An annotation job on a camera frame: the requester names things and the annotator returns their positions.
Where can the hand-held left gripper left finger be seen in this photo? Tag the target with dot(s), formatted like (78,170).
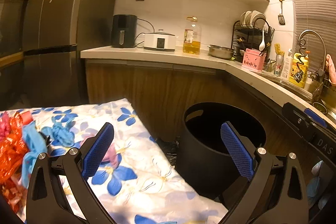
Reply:
(98,150)

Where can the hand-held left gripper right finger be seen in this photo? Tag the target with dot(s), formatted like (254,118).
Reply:
(237,153)

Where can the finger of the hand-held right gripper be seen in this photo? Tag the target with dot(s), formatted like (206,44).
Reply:
(315,116)

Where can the black trash bin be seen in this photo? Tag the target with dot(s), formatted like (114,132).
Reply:
(199,155)

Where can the blue rubber glove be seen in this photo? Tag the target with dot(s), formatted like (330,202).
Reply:
(32,145)
(61,133)

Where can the red foil wrapper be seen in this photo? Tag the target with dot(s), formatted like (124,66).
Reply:
(13,153)

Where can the black trash bag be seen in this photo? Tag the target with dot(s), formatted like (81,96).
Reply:
(170,148)

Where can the person's right hand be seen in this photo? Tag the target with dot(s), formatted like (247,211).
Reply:
(319,192)

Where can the small metal bowl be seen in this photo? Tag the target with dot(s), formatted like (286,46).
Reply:
(320,107)

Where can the steel sink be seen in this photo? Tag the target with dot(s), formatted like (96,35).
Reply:
(291,86)

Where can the yellow detergent bottle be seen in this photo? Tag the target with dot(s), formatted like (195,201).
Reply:
(302,77)

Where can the blue floral blanket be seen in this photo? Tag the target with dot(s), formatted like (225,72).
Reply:
(147,161)

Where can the pink dish cloth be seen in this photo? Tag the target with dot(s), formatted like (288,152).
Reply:
(331,66)

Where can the white plastic bottle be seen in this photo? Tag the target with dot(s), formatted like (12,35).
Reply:
(287,66)

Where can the beer can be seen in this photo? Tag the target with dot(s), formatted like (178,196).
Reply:
(278,66)

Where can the small glass jar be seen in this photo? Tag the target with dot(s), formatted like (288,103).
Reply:
(269,67)

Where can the yellow sponge stick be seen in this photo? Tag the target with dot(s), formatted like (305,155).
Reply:
(279,49)

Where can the wooden lower cabinet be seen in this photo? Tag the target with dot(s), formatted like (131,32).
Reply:
(147,85)

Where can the pink utensil holder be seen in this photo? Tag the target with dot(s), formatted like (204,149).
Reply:
(253,61)

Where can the metal faucet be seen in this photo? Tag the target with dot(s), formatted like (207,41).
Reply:
(312,32)

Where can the white spoon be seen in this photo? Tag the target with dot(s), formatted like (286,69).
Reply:
(261,45)

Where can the hanging slotted spatula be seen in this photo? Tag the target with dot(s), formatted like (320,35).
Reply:
(281,19)

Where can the window blind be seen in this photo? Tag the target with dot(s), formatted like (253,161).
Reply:
(315,3)

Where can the white plate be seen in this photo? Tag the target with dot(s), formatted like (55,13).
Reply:
(259,18)
(244,18)
(250,18)

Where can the black dish rack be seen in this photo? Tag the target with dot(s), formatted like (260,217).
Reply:
(239,32)

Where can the cooking oil bottle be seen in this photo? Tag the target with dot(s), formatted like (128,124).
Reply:
(192,40)

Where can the black air fryer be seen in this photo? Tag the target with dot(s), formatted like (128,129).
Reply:
(123,31)

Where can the white electric cooker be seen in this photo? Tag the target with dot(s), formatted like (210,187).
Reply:
(160,41)

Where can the dark grey refrigerator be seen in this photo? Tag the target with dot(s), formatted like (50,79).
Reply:
(57,29)

